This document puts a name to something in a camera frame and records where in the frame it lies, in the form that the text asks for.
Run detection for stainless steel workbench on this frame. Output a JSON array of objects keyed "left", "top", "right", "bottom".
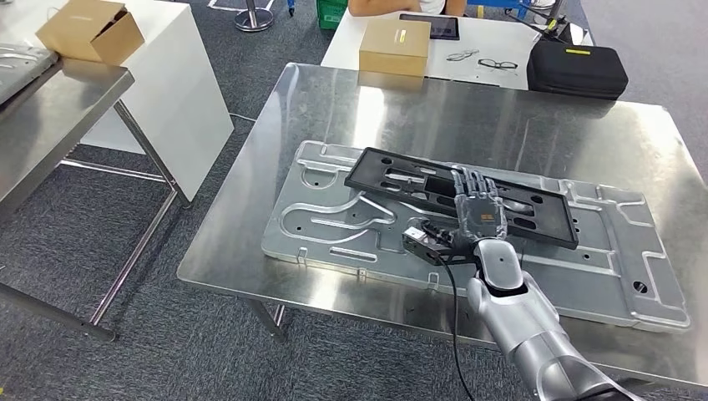
[{"left": 176, "top": 62, "right": 708, "bottom": 391}]

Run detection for closed cardboard box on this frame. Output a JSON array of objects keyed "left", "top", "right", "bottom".
[{"left": 358, "top": 18, "right": 432, "bottom": 79}]

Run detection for white table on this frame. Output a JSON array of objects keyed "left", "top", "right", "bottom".
[{"left": 321, "top": 8, "right": 595, "bottom": 93}]

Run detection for green plastic crate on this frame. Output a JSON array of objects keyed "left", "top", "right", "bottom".
[{"left": 316, "top": 0, "right": 350, "bottom": 30}]

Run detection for black tablet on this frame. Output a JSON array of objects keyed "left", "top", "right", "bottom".
[{"left": 399, "top": 13, "right": 461, "bottom": 42}]

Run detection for white cabinet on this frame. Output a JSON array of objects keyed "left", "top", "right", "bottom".
[{"left": 0, "top": 0, "right": 235, "bottom": 203}]

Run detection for person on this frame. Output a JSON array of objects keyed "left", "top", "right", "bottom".
[{"left": 346, "top": 0, "right": 468, "bottom": 18}]

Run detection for stamped silver metal panel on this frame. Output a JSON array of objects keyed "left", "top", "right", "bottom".
[
  {"left": 0, "top": 43, "right": 59, "bottom": 106},
  {"left": 260, "top": 139, "right": 692, "bottom": 335}
]

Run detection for black zipper case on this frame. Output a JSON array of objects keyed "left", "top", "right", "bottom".
[{"left": 526, "top": 38, "right": 630, "bottom": 102}]

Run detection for black tripod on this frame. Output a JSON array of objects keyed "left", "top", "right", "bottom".
[{"left": 506, "top": 0, "right": 588, "bottom": 45}]

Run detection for stainless steel side table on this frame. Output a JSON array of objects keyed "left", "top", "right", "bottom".
[{"left": 0, "top": 55, "right": 193, "bottom": 343}]

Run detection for open cardboard box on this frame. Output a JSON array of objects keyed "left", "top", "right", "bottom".
[{"left": 34, "top": 0, "right": 146, "bottom": 68}]

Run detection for pale wrist camera on bracket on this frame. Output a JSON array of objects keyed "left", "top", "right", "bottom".
[{"left": 402, "top": 218, "right": 481, "bottom": 268}]

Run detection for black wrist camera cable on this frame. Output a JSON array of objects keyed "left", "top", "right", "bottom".
[{"left": 433, "top": 251, "right": 466, "bottom": 401}]

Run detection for black frame glasses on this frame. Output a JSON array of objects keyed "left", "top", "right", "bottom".
[{"left": 476, "top": 58, "right": 520, "bottom": 72}]

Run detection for chrome stanchion post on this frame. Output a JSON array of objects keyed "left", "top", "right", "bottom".
[{"left": 234, "top": 0, "right": 276, "bottom": 33}]

